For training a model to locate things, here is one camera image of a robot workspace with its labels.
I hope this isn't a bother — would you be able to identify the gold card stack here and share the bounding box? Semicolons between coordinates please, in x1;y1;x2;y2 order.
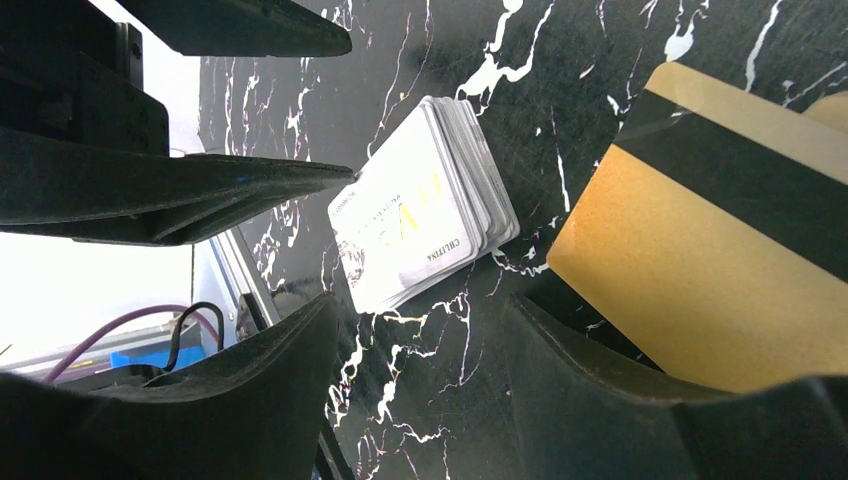
547;62;847;392

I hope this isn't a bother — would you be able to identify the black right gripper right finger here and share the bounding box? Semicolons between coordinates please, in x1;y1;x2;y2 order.
504;295;847;479

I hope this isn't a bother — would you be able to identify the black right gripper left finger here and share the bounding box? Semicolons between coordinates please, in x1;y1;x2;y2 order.
1;294;338;479

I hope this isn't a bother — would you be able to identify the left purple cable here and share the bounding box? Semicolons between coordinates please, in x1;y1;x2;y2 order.
39;304;223;387

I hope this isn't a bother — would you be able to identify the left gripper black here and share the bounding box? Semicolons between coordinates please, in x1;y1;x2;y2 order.
1;0;355;246

